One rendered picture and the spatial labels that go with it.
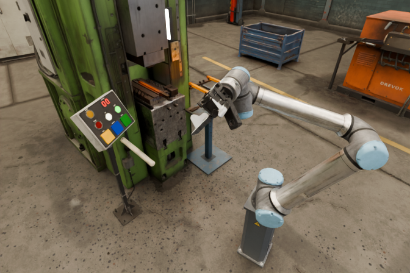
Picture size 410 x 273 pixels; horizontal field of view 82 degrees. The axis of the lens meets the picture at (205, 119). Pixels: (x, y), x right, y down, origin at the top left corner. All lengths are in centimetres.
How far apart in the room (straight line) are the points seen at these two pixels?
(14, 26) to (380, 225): 724
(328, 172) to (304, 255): 120
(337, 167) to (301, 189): 21
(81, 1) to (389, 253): 293
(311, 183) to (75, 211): 212
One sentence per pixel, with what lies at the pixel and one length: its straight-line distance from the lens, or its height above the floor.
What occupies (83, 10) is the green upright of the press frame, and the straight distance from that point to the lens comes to 182.
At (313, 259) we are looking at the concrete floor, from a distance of 233.
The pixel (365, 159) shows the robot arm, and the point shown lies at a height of 129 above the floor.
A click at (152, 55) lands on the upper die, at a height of 134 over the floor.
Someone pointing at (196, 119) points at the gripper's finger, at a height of 150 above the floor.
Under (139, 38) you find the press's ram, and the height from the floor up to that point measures 149.
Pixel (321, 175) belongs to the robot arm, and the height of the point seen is 113.
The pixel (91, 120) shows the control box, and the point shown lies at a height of 113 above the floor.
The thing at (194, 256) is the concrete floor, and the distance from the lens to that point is 218.
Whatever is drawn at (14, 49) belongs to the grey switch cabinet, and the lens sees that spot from 719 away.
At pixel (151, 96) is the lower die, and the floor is 98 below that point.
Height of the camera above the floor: 196
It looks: 34 degrees down
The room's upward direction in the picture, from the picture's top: straight up
